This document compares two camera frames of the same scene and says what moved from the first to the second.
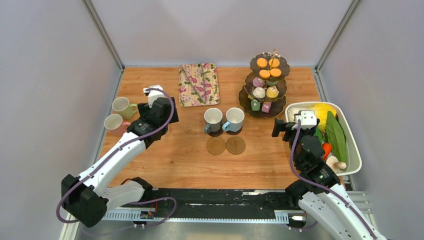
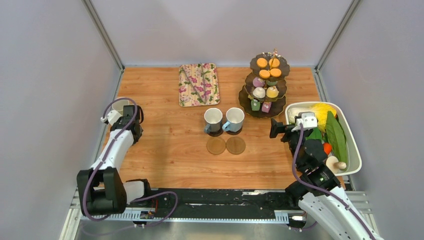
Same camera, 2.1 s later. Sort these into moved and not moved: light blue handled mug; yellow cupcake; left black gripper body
Moved: left black gripper body
Not moved: yellow cupcake; light blue handled mug
